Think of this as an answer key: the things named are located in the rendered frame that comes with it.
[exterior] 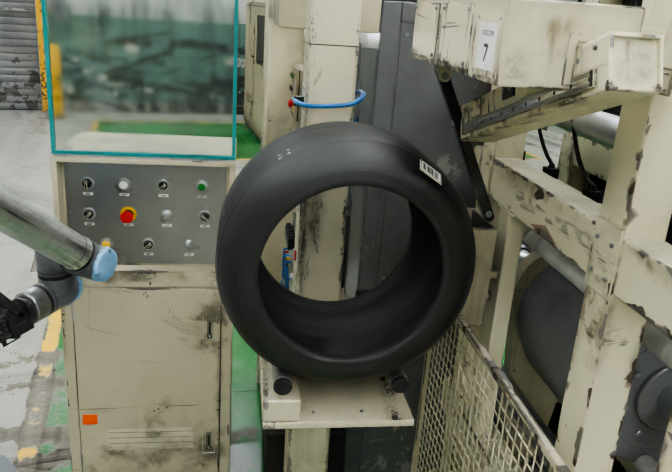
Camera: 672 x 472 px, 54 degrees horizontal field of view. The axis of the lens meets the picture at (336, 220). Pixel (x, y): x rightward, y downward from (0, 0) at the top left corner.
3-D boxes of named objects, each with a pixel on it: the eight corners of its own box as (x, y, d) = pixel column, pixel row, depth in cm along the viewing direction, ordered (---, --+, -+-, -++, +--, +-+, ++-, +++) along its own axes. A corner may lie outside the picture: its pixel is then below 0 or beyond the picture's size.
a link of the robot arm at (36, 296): (44, 284, 171) (19, 287, 175) (29, 292, 167) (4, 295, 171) (56, 316, 173) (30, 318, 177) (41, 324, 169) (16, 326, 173)
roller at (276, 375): (267, 326, 186) (268, 312, 185) (283, 326, 187) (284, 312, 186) (272, 396, 154) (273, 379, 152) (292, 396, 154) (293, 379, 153)
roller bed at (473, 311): (416, 297, 207) (426, 206, 197) (461, 297, 209) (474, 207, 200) (433, 326, 188) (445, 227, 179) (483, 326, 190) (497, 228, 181)
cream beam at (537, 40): (408, 58, 169) (414, -3, 164) (501, 63, 172) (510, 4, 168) (493, 88, 112) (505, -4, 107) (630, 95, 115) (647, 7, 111)
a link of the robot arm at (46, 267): (84, 230, 175) (88, 273, 180) (51, 222, 180) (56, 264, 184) (56, 242, 167) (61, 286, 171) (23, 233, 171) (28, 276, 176)
